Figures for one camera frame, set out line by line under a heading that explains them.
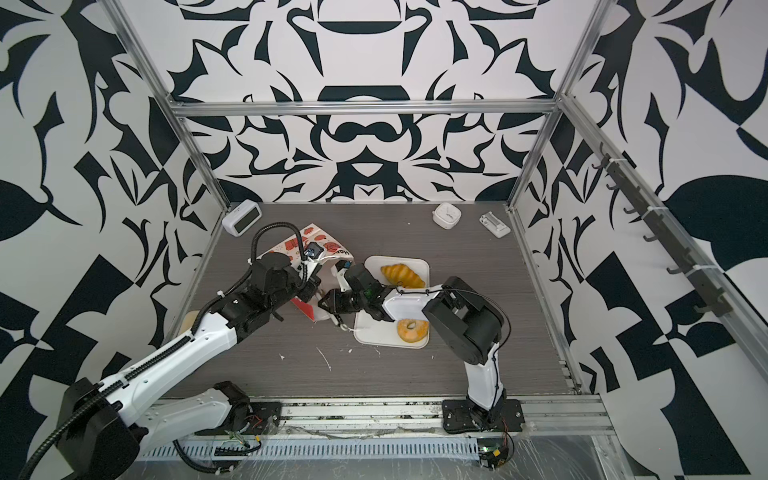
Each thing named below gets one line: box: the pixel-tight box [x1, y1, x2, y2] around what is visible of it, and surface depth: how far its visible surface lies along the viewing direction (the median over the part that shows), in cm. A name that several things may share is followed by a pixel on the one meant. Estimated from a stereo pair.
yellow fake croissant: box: [380, 263, 425, 289], surface depth 98 cm
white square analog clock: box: [432, 202, 462, 230], surface depth 116 cm
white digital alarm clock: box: [222, 199, 263, 237], surface depth 110 cm
